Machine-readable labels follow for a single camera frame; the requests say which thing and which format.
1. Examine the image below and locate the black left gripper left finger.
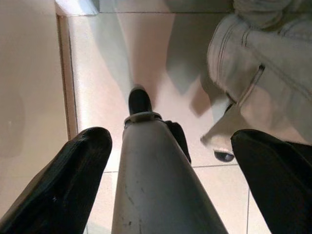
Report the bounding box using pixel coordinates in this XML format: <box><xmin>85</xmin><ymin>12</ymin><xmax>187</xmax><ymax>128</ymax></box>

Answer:
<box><xmin>0</xmin><ymin>126</ymin><xmax>113</xmax><ymax>234</ymax></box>

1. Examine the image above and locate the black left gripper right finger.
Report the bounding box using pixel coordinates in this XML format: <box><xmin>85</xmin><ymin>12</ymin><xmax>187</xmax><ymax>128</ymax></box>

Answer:
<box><xmin>231</xmin><ymin>128</ymin><xmax>312</xmax><ymax>234</ymax></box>

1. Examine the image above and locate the pale white denim garment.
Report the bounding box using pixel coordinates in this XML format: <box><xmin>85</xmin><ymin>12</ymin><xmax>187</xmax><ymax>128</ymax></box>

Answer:
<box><xmin>190</xmin><ymin>0</ymin><xmax>312</xmax><ymax>153</ymax></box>

